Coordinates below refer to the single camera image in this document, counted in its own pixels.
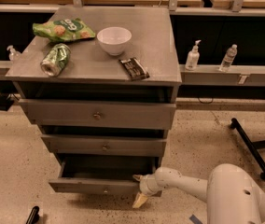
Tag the grey drawer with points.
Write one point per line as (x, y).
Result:
(99, 114)
(101, 174)
(117, 146)

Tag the dark snack bar wrapper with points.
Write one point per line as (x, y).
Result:
(134, 69)

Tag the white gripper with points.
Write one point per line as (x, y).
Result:
(146, 185)

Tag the black object on floor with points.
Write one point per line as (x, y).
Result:
(33, 216)

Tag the green chip bag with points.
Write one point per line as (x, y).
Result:
(65, 30)

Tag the white pump sanitizer bottle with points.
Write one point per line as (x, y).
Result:
(193, 57)

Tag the grey drawer cabinet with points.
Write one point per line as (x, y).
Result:
(93, 75)

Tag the clear water bottle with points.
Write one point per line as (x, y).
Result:
(228, 58)

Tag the blue floor tape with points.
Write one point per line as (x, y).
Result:
(195, 220)

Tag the grey bottom drawer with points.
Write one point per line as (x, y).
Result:
(101, 174)

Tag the grey top drawer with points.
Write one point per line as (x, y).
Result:
(99, 114)

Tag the black stand base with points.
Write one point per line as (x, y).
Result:
(253, 146)

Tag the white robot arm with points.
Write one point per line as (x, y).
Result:
(231, 194)

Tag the green soda can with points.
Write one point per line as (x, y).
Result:
(56, 60)

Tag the black floor box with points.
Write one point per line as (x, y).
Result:
(6, 102)

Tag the white bowl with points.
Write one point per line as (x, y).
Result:
(114, 40)

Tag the grey middle drawer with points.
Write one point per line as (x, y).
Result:
(117, 146)

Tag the small clear pump bottle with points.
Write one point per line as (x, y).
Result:
(13, 54)

